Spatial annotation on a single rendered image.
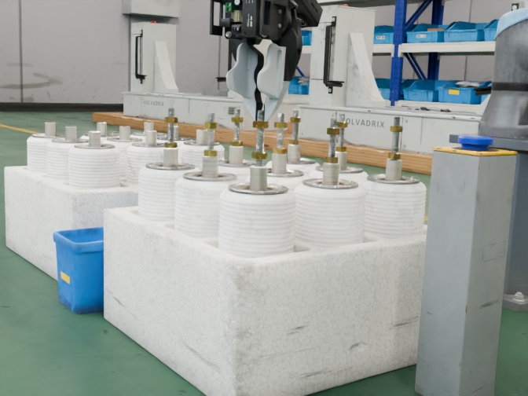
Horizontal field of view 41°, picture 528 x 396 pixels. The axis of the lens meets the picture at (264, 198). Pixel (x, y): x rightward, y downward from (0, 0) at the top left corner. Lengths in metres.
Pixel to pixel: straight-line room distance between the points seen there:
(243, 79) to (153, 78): 4.75
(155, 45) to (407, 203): 4.71
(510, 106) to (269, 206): 0.63
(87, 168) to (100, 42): 6.54
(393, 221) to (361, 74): 2.88
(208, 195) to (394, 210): 0.26
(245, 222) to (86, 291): 0.42
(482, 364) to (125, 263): 0.52
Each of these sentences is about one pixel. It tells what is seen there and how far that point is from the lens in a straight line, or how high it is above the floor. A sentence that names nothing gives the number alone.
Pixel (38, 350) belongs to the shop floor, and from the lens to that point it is 1.05.
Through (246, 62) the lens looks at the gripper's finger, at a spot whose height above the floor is 0.41.
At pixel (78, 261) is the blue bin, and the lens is 1.16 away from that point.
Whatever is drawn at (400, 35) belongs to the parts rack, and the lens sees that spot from 6.93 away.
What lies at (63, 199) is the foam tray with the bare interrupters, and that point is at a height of 0.16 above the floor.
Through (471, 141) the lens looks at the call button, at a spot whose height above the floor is 0.32.
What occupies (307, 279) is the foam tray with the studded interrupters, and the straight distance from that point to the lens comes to 0.85.
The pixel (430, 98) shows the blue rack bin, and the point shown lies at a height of 0.29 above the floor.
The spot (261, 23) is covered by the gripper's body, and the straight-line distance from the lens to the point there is 0.79.
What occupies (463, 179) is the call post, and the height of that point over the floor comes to 0.28.
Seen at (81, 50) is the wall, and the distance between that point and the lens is 7.74.
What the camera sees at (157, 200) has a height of 0.21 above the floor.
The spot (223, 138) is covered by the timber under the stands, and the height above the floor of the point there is 0.02.
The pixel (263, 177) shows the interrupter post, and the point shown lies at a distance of 0.86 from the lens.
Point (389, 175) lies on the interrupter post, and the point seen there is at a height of 0.26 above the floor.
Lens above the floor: 0.38
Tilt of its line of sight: 9 degrees down
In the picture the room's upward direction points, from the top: 2 degrees clockwise
